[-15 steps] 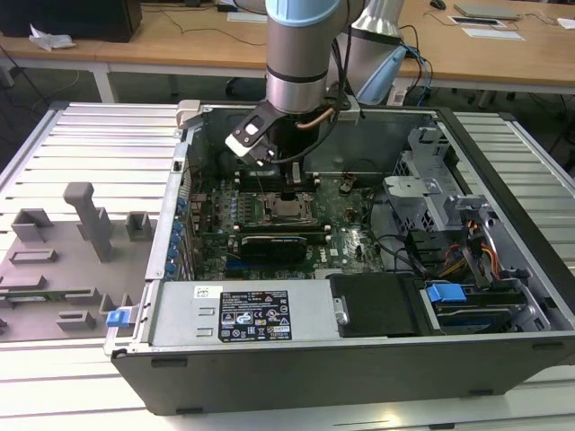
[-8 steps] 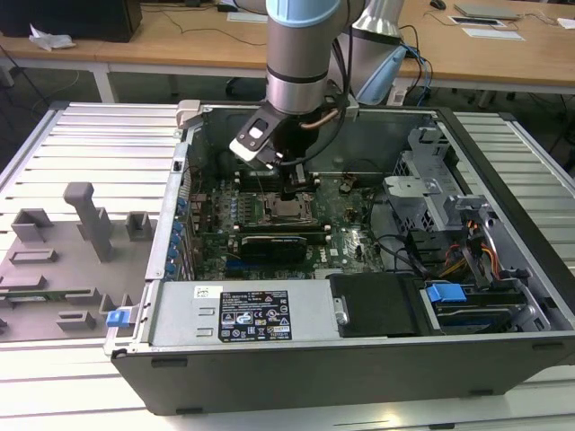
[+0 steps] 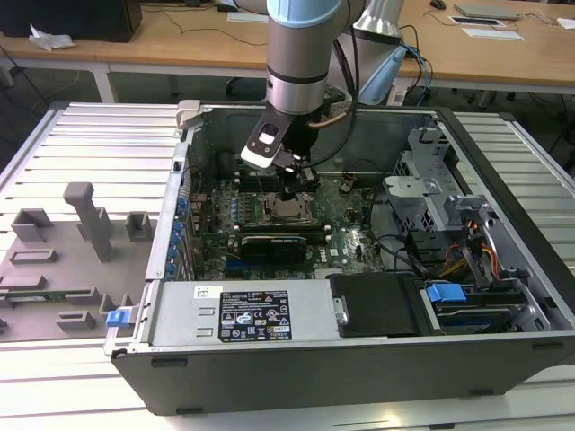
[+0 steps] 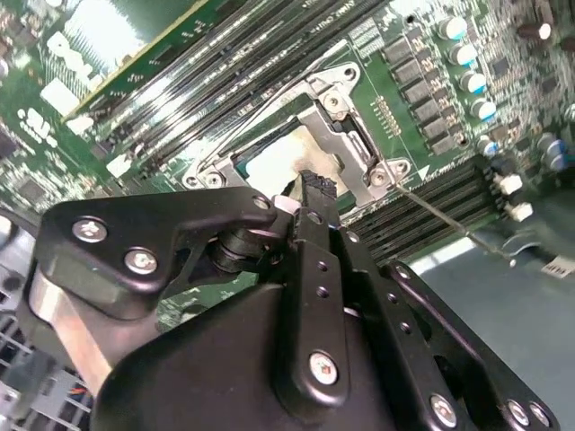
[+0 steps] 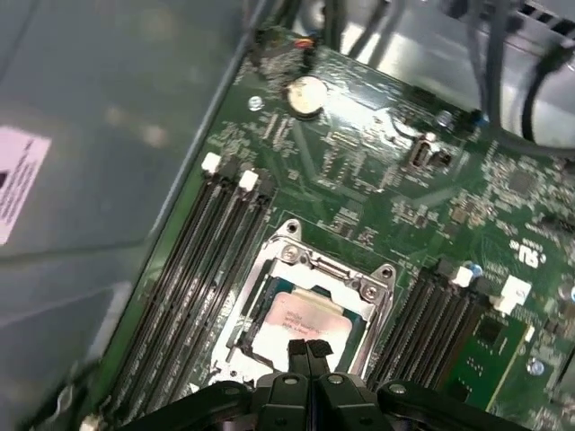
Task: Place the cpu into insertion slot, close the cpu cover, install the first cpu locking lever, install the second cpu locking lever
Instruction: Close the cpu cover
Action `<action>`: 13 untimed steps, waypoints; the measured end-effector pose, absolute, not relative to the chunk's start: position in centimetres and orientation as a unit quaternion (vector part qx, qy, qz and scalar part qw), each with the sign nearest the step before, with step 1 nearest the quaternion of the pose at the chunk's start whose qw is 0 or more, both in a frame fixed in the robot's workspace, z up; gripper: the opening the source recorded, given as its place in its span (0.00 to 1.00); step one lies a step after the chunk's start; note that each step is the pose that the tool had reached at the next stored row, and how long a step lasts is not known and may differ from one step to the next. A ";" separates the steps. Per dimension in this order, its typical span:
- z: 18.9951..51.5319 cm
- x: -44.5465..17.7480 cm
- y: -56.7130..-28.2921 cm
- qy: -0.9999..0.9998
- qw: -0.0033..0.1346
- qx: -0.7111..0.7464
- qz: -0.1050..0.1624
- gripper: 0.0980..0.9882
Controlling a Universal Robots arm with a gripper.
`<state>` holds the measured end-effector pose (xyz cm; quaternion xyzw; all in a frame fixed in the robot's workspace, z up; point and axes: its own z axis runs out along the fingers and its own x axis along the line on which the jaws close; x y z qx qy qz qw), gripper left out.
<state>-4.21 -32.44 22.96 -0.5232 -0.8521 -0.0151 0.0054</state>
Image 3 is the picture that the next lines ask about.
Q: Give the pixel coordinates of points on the black computer tower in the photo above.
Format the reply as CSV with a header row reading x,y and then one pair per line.
x,y
67,18

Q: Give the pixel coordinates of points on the white paper sheet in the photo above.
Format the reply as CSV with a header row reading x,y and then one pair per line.
x,y
494,33

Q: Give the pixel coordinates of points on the black computer mouse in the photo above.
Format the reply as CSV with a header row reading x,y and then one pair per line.
x,y
438,4

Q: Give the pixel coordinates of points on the black drive bay cover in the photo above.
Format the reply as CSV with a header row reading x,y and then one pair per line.
x,y
377,305

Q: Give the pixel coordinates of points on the round coin cell battery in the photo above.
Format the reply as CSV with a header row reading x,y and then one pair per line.
x,y
346,185

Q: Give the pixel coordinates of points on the hard disk in blue carrier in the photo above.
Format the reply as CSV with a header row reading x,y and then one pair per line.
x,y
445,294

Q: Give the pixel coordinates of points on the blue card retention clip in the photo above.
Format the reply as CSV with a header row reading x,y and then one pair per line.
x,y
176,242
173,257
171,269
183,206
179,226

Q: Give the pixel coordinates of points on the black RAM slot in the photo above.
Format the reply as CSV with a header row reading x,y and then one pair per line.
x,y
251,177
287,231
251,184
287,225

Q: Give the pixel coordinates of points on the green motherboard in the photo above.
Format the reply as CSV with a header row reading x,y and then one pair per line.
x,y
346,251

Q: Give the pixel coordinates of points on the silver metal drive cage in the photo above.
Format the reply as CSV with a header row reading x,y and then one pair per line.
x,y
422,188

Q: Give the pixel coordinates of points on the blue plastic latch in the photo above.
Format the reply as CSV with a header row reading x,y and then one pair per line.
x,y
116,318

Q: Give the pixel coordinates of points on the CPU socket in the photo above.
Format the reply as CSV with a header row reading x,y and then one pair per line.
x,y
311,214

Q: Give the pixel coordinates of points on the black graphics card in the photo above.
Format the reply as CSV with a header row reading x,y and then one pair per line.
x,y
274,249

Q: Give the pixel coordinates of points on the wooden desk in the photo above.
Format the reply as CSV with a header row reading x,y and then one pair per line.
x,y
179,49

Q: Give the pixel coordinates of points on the grey parts rack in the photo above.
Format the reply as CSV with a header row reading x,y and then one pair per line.
x,y
67,269

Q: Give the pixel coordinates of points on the open black PC case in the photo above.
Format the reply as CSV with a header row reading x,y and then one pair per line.
x,y
314,377

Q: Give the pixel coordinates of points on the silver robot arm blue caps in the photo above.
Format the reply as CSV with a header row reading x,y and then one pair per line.
x,y
294,54

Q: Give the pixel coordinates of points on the grey case release latch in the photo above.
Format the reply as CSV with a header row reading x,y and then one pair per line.
x,y
188,112

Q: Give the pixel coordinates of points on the grey closed laptop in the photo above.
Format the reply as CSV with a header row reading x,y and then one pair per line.
x,y
487,11

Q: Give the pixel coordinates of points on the silver power supply unit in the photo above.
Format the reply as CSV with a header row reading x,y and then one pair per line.
x,y
179,314

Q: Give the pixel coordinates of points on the black power supply label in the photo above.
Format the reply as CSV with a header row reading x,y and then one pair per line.
x,y
255,315

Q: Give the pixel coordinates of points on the crumpled white paper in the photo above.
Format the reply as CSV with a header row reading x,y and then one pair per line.
x,y
51,39

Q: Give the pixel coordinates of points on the green RAM stick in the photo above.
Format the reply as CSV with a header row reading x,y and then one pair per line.
x,y
54,295

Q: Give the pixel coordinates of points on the grey plastic drive bracket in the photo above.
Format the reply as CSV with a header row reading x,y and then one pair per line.
x,y
467,206

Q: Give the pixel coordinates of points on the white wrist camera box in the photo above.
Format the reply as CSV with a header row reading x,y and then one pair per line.
x,y
262,148

